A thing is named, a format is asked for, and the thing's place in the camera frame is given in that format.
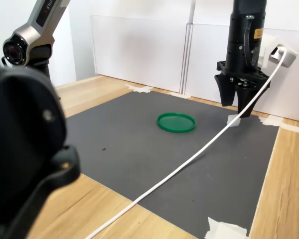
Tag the small white plastic terminal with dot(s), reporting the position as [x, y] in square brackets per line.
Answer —
[235, 123]

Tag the round green lid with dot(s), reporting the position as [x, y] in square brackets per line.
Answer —
[176, 122]

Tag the white masking tape patch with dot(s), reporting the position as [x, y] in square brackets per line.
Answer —
[180, 95]
[224, 230]
[139, 88]
[274, 121]

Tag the white partition panel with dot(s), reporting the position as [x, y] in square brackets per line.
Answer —
[206, 57]
[139, 49]

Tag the dark grey mat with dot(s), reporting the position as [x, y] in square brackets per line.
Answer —
[164, 161]

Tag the black bulky device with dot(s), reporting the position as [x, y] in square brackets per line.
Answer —
[20, 124]

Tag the white camera box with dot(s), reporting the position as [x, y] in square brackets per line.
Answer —
[271, 47]

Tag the white partition joining post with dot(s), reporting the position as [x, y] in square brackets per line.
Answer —
[189, 49]

